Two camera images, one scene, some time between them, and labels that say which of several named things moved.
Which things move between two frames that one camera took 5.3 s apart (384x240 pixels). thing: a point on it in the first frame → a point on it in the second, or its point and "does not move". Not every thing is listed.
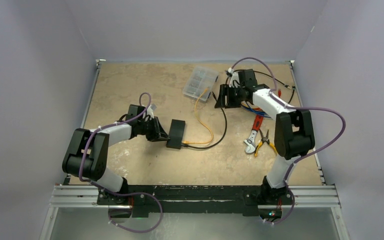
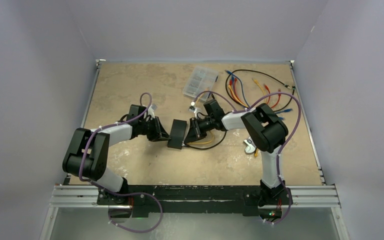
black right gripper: x=225 y=90 → x=196 y=132
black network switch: x=176 y=134 does not move
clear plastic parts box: x=200 y=82 does not move
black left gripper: x=158 y=134 does not move
